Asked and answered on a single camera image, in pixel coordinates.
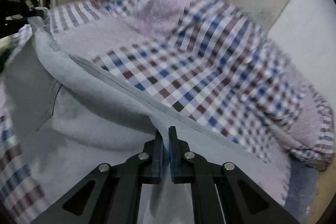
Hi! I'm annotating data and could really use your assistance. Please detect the light blue denim pants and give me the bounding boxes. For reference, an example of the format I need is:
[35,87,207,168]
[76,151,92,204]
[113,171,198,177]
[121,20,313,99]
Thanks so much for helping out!
[3,16,291,224]

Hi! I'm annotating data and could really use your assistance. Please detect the blue plush pillow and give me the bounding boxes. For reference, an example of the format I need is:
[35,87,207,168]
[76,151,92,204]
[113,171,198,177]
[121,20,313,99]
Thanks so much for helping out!
[284,156,319,223]

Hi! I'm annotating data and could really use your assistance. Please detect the checkered patchwork bed sheet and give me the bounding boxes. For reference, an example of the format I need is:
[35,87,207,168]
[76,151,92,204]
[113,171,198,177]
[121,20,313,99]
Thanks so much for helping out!
[1,24,60,223]

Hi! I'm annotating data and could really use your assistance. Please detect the checkered folded quilt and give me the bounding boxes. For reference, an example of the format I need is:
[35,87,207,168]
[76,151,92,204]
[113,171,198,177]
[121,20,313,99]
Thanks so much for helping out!
[48,0,336,171]

